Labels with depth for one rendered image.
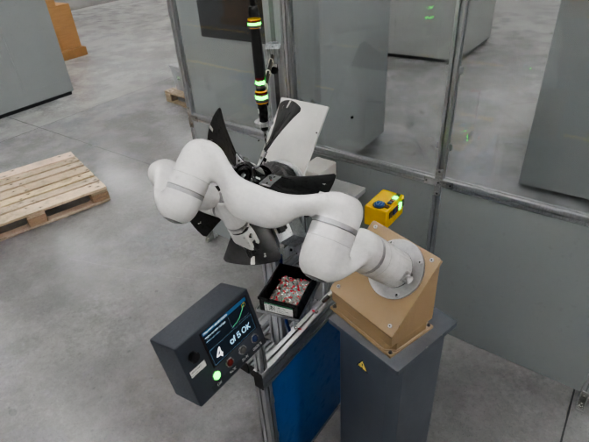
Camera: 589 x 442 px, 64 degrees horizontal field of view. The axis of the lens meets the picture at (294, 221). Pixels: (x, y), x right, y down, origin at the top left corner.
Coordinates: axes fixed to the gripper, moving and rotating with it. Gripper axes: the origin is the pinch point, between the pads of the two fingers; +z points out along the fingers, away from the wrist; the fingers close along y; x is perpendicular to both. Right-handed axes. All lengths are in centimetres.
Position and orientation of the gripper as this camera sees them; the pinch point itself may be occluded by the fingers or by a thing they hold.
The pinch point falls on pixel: (250, 252)
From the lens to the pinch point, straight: 186.0
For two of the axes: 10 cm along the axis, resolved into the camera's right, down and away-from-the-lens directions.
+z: 2.1, 6.5, 7.3
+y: -8.1, -3.0, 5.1
